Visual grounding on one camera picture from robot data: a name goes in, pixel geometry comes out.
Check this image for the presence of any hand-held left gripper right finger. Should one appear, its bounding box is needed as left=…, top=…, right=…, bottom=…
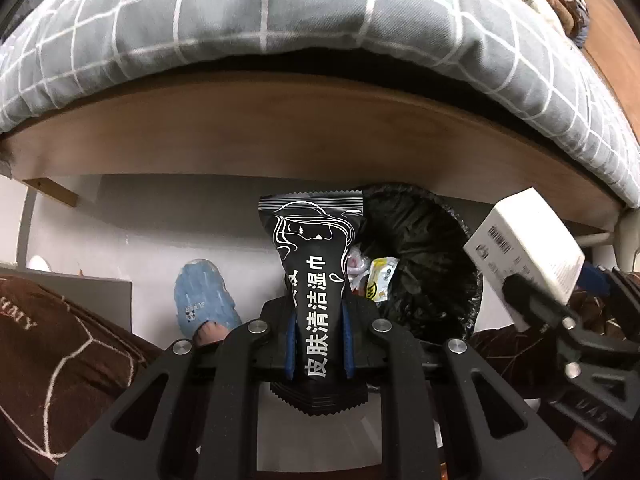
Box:
left=342, top=297, right=586, bottom=480

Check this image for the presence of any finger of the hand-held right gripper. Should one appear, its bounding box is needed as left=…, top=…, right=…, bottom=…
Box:
left=577, top=262, right=640, bottom=347
left=501, top=275, right=596, bottom=358

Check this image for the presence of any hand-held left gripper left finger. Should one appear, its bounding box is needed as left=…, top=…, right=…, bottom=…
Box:
left=52, top=299, right=301, bottom=480

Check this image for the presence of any white cardboard box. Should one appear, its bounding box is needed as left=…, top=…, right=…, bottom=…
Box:
left=462, top=187, right=586, bottom=333

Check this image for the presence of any black wet wipe packet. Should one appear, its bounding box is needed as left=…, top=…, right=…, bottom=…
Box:
left=257, top=187, right=371, bottom=418

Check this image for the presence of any trash bin with black bag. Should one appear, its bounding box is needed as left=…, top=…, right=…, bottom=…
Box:
left=345, top=184, right=486, bottom=346

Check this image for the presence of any person's right hand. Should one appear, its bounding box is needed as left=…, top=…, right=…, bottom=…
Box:
left=567, top=422, right=618, bottom=476

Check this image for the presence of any person's left foot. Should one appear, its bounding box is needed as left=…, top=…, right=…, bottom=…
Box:
left=192, top=322, right=233, bottom=349

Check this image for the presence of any yellow snack wrapper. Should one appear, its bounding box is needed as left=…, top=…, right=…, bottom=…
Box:
left=362, top=256, right=400, bottom=303

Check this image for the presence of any pink and white wrapper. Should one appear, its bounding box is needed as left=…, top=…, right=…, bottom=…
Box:
left=346, top=245, right=373, bottom=292

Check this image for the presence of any blue slipper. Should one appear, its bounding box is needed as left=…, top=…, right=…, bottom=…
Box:
left=173, top=258, right=243, bottom=343

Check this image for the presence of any wooden headboard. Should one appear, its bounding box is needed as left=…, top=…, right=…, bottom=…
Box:
left=580, top=0, right=640, bottom=127

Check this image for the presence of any brown fleece blanket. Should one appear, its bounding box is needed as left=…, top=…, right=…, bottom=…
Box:
left=525, top=0, right=594, bottom=49

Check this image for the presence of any bed with grey checked cover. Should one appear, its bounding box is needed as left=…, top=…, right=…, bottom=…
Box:
left=0, top=0, right=640, bottom=211

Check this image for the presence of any white metal post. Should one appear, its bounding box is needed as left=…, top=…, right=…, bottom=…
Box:
left=575, top=205, right=640, bottom=273

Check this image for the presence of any wooden bed frame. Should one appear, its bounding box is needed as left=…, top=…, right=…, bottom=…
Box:
left=0, top=70, right=627, bottom=247

